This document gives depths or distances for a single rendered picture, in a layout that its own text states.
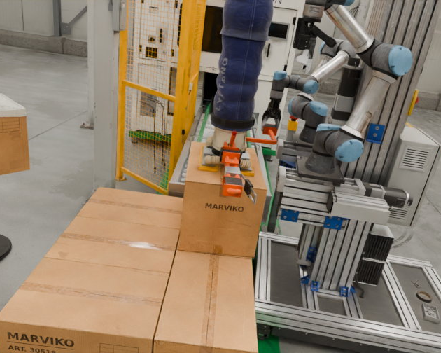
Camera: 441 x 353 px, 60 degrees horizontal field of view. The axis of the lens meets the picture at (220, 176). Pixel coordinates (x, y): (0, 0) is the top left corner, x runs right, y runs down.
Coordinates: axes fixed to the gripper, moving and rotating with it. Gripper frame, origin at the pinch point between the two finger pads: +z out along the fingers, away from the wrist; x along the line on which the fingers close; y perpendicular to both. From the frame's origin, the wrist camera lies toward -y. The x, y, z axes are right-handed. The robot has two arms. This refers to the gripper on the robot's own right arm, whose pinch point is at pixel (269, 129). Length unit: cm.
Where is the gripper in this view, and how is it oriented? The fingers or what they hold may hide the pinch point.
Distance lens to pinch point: 238.9
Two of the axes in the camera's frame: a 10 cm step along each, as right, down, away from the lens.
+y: 0.2, 3.9, -9.2
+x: 9.9, 1.1, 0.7
